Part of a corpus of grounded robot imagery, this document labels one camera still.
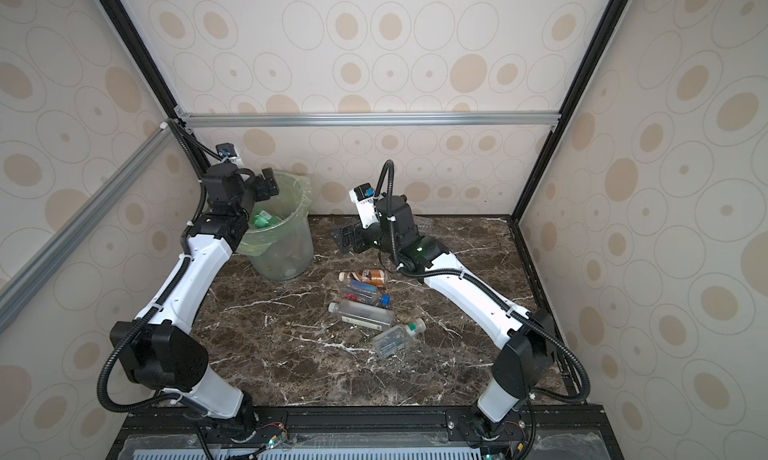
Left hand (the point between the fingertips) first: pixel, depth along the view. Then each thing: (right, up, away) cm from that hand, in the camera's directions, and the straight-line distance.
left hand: (258, 161), depth 74 cm
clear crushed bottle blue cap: (+25, -37, +22) cm, 49 cm away
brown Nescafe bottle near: (+28, -31, +22) cm, 47 cm away
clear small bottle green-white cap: (+35, -49, +14) cm, 62 cm away
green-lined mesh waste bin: (+2, -19, +9) cm, 21 cm away
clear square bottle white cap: (+25, -42, +16) cm, 52 cm away
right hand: (+22, -16, -2) cm, 27 cm away
